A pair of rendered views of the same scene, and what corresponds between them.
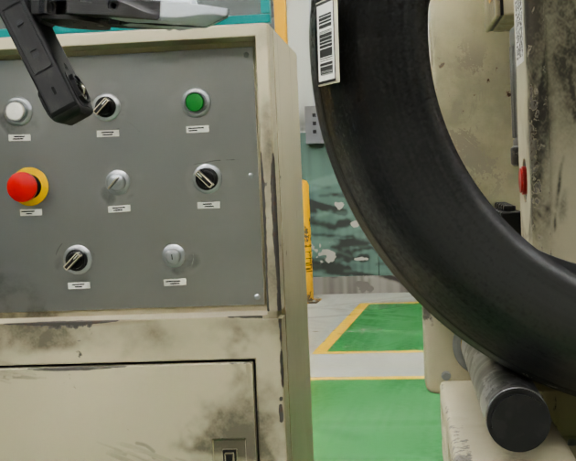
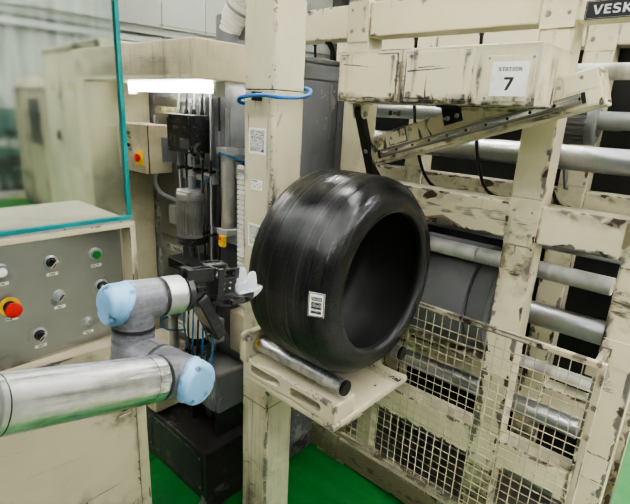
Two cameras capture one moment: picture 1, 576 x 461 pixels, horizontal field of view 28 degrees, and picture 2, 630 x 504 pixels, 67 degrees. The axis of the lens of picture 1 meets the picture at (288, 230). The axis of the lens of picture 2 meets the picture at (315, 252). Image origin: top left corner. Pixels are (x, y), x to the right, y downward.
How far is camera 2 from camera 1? 0.98 m
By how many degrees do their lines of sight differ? 55
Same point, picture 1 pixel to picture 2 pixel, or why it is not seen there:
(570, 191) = not seen: hidden behind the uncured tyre
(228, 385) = not seen: hidden behind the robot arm
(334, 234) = not seen: outside the picture
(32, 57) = (212, 320)
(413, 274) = (323, 359)
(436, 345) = (248, 348)
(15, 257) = (3, 342)
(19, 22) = (208, 309)
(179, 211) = (89, 301)
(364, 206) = (314, 345)
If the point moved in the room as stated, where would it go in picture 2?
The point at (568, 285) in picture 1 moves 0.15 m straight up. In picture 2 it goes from (358, 353) to (363, 300)
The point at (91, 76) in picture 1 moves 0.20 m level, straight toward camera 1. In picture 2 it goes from (42, 248) to (93, 262)
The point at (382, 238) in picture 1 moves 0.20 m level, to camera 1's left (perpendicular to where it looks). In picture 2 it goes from (317, 352) to (262, 386)
